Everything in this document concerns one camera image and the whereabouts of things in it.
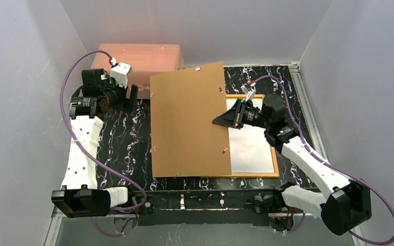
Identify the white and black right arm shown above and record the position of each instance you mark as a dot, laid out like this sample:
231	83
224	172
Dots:
342	203

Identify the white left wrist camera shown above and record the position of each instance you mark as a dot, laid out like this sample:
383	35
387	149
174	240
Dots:
120	72

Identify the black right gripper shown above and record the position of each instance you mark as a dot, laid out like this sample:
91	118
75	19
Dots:
238	115

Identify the sky and building photo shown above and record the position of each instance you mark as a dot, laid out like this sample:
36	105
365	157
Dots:
250	153

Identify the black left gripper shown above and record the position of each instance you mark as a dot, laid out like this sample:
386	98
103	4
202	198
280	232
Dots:
130	98

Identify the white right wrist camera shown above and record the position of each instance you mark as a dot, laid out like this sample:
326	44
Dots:
249	90

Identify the pink plastic storage box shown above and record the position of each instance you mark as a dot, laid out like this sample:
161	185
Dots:
146	60

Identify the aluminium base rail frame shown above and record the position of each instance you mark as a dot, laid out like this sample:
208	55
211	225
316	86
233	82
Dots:
124	159

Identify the brown frame backing board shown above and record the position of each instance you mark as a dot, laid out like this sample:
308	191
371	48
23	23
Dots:
184	140

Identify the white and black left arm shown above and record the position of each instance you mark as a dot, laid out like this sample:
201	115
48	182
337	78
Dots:
79	195

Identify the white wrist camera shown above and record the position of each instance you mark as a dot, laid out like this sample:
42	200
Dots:
249	90
120	72

